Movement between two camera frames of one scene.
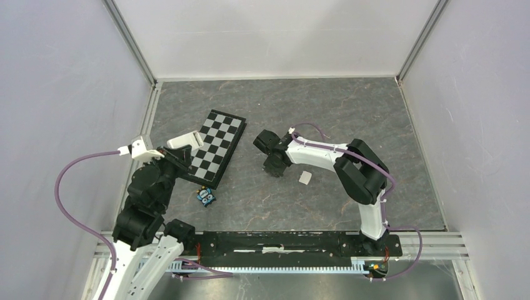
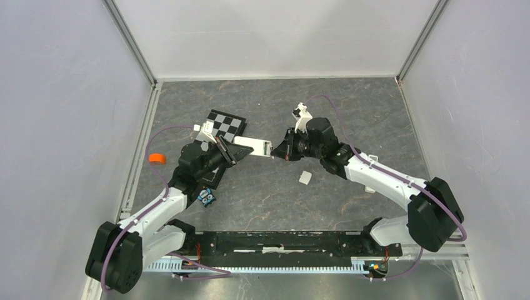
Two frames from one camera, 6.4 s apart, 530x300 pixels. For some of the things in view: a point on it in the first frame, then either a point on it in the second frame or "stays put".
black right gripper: [277, 172] to [285, 149]
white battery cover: [305, 177] stays put
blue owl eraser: [205, 195] stays put
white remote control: [192, 139] to [260, 147]
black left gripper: [180, 157] to [233, 153]
